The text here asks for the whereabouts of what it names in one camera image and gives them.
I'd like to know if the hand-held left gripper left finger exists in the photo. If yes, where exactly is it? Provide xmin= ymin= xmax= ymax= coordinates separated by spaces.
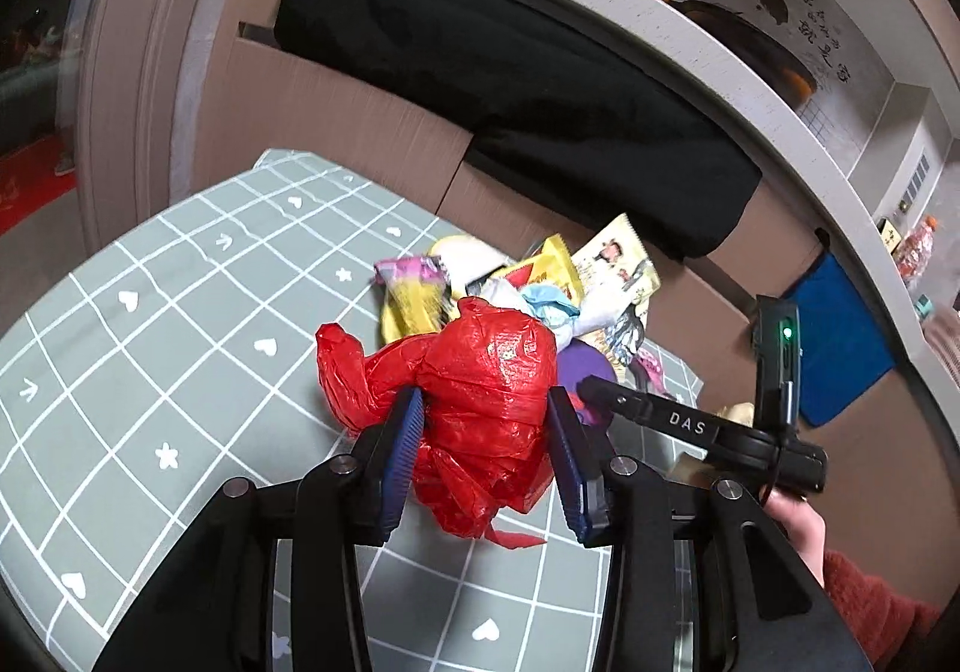
xmin=94 ymin=387 xmax=428 ymax=672

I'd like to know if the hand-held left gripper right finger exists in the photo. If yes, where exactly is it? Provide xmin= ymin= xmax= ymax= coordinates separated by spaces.
xmin=546 ymin=385 xmax=875 ymax=672

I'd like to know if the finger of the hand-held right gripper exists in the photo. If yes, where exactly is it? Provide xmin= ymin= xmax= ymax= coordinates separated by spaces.
xmin=576 ymin=375 xmax=722 ymax=449

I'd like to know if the red plastic bag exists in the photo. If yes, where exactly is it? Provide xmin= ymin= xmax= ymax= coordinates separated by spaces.
xmin=315 ymin=297 xmax=560 ymax=549

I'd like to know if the person's right forearm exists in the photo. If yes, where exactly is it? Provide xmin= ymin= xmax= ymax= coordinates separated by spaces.
xmin=820 ymin=548 xmax=943 ymax=672

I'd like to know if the person's right hand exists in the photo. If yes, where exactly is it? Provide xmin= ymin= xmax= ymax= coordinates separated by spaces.
xmin=763 ymin=490 xmax=827 ymax=592

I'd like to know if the blue cloth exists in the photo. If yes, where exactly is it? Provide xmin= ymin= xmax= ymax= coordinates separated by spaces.
xmin=782 ymin=252 xmax=898 ymax=428

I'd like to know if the purple round object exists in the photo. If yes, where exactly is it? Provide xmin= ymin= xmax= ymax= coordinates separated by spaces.
xmin=559 ymin=340 xmax=625 ymax=427

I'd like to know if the black white printed packet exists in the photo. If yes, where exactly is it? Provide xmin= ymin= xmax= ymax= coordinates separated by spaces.
xmin=591 ymin=301 xmax=650 ymax=370

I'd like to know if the purple yellow snack wrapper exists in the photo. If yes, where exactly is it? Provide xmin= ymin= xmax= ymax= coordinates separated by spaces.
xmin=373 ymin=253 xmax=460 ymax=344

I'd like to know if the white cartoon snack packet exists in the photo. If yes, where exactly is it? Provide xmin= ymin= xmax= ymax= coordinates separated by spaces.
xmin=570 ymin=213 xmax=662 ymax=337

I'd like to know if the white crumpled paper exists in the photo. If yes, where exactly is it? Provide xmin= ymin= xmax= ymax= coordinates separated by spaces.
xmin=478 ymin=274 xmax=527 ymax=313

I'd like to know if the orange drink bottle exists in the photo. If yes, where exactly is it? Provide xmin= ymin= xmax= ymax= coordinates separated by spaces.
xmin=895 ymin=214 xmax=940 ymax=292

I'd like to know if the yellow snack packet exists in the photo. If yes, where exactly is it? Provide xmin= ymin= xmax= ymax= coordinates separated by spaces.
xmin=516 ymin=235 xmax=587 ymax=304

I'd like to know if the grey checked tablecloth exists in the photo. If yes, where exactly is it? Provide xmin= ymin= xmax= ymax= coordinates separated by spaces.
xmin=0 ymin=148 xmax=706 ymax=672

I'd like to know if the large cardboard box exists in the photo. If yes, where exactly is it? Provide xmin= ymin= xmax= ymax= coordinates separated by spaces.
xmin=191 ymin=0 xmax=833 ymax=434

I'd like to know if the black cloth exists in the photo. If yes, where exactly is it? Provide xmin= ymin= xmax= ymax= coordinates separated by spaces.
xmin=273 ymin=0 xmax=764 ymax=262

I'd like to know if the red floor mat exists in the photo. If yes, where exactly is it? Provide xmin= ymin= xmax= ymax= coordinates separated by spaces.
xmin=0 ymin=132 xmax=77 ymax=236

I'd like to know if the wall socket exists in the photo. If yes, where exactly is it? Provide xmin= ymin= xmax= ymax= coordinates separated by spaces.
xmin=898 ymin=147 xmax=935 ymax=209

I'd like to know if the white door frame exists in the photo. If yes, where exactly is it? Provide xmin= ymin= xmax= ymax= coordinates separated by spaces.
xmin=73 ymin=0 xmax=265 ymax=254

